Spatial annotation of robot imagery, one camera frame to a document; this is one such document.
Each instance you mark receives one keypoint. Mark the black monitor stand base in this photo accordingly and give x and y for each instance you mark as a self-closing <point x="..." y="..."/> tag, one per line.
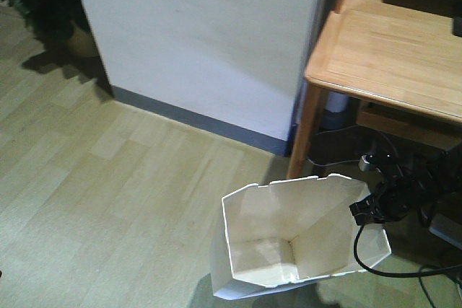
<point x="457" y="26"/>

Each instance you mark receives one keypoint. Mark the white plastic trash bin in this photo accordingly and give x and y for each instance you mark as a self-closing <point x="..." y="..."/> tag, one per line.
<point x="291" y="233"/>

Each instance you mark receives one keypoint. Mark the wooden desk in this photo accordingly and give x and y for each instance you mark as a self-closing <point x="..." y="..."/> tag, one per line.
<point x="400" y="58"/>

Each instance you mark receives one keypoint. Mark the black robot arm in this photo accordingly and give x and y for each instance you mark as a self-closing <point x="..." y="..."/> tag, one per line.
<point x="435" y="178"/>

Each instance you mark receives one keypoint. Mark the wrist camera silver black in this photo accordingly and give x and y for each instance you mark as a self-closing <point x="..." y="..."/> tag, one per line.
<point x="385" y="164"/>

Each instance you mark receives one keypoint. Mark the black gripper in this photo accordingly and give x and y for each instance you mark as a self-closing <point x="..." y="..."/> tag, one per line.
<point x="390" y="202"/>

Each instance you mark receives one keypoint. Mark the potted green plant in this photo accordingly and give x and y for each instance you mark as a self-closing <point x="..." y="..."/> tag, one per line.
<point x="63" y="21"/>

